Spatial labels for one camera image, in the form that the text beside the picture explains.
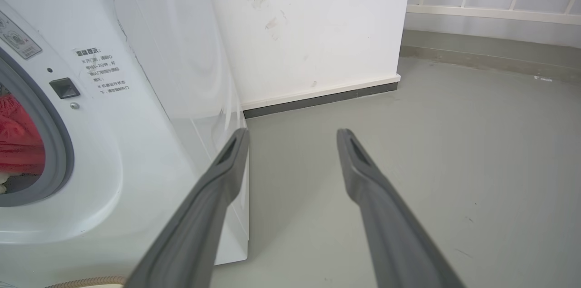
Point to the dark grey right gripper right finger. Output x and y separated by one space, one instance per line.
390 229

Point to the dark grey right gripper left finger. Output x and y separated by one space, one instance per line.
195 229

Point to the white front-load washing machine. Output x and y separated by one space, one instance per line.
122 111

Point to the white cream garment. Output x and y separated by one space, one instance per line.
2 182

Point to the red garment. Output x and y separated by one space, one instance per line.
18 138

